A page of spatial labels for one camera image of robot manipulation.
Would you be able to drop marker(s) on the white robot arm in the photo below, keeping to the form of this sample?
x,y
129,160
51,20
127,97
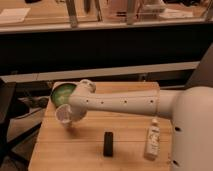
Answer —
x,y
190,112

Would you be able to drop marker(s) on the white tube bottle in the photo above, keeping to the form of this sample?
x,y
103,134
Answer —
x,y
152,140

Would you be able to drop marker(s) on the black rectangular remote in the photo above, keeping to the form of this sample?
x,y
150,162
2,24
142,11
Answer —
x,y
108,144

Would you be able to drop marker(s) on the green ceramic bowl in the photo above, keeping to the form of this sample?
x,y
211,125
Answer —
x,y
61,93

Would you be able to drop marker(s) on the metal frame post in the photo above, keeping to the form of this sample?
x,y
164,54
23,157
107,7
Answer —
x,y
72,13

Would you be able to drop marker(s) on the white paper sheet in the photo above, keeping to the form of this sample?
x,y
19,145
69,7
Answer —
x,y
14,15

